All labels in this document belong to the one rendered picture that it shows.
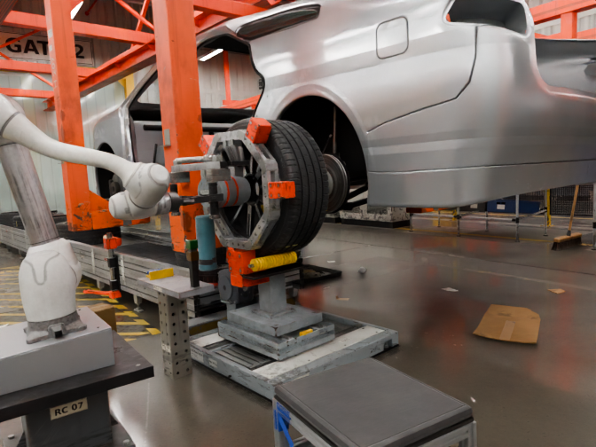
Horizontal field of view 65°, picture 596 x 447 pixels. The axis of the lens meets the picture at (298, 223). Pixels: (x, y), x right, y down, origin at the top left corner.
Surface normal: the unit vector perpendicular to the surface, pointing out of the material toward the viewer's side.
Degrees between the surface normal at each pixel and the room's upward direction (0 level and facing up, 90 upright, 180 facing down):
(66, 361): 90
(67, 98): 90
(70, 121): 90
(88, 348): 90
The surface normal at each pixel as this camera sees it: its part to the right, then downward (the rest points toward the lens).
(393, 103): -0.74, 0.11
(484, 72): -0.18, 0.11
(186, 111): 0.67, 0.04
